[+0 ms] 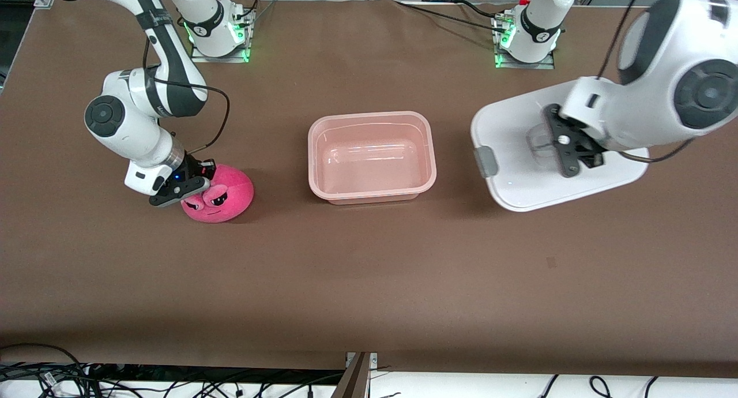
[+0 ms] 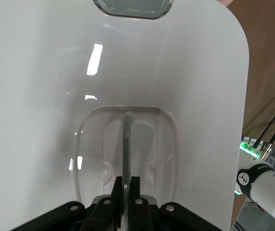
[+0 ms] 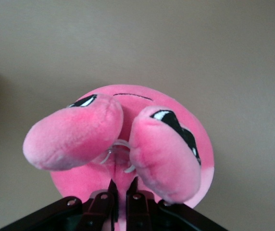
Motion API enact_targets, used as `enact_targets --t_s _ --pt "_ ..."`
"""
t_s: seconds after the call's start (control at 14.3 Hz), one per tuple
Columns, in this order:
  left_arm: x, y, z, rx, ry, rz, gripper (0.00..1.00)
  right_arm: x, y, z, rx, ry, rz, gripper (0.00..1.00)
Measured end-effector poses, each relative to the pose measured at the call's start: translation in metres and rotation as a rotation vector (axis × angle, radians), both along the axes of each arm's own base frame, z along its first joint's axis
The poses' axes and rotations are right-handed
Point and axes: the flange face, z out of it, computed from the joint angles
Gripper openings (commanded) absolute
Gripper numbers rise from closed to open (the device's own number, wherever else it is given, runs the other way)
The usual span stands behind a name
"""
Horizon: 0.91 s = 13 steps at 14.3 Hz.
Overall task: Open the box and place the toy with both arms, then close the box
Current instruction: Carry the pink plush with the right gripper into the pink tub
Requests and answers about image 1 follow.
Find pink plush toy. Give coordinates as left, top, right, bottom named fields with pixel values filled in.
left=180, top=164, right=255, bottom=223

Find white box lid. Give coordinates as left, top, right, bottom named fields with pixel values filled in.
left=470, top=78, right=651, bottom=213

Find pink plastic box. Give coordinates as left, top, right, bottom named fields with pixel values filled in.
left=307, top=111, right=437, bottom=206

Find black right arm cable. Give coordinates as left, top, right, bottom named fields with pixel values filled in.
left=141, top=37, right=231, bottom=156

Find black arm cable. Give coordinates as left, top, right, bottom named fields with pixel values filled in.
left=597, top=0, right=695, bottom=164
left=141, top=37, right=231, bottom=156

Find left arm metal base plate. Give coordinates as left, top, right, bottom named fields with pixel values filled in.
left=495, top=51, right=555, bottom=70

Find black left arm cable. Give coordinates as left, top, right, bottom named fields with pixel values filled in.
left=597, top=0, right=695, bottom=164

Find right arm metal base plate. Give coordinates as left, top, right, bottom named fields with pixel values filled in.
left=190, top=40, right=250, bottom=63

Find black cable with gold connector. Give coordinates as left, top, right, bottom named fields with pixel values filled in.
left=458, top=0, right=503, bottom=20

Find long black base cable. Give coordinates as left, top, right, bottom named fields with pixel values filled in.
left=394, top=0, right=503, bottom=28

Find black cable bundle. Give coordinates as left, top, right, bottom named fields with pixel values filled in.
left=0, top=343, right=347, bottom=398

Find metal table bracket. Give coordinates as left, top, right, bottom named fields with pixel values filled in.
left=333, top=352, right=378, bottom=398

